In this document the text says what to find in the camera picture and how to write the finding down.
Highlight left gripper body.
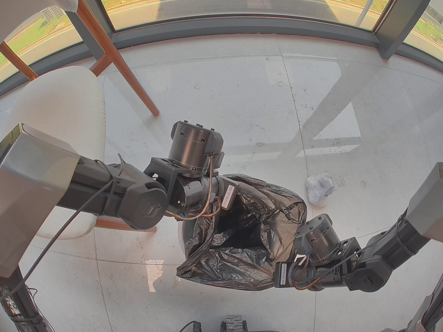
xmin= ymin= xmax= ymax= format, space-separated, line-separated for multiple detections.
xmin=170 ymin=177 xmax=237 ymax=217

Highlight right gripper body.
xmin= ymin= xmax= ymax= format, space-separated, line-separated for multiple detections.
xmin=275 ymin=261 xmax=347 ymax=291

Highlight black plastic bag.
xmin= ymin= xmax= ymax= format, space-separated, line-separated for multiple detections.
xmin=176 ymin=173 xmax=308 ymax=291

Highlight crumpled white paper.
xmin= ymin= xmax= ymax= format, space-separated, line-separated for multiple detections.
xmin=306 ymin=173 xmax=335 ymax=207

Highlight white cushioned wooden chair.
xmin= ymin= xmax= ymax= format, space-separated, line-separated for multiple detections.
xmin=0 ymin=0 xmax=160 ymax=240

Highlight window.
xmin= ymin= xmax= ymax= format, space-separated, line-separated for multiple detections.
xmin=0 ymin=0 xmax=443 ymax=96

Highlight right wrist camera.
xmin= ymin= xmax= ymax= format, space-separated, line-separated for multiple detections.
xmin=295 ymin=235 xmax=310 ymax=260

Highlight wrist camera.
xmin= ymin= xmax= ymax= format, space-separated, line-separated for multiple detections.
xmin=295 ymin=235 xmax=310 ymax=260
xmin=209 ymin=151 xmax=225 ymax=170

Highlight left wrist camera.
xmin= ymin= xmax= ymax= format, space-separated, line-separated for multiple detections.
xmin=209 ymin=151 xmax=225 ymax=170

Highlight black cable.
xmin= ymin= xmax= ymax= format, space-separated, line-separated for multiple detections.
xmin=180 ymin=320 xmax=208 ymax=332
xmin=344 ymin=233 xmax=383 ymax=262
xmin=0 ymin=154 xmax=124 ymax=302

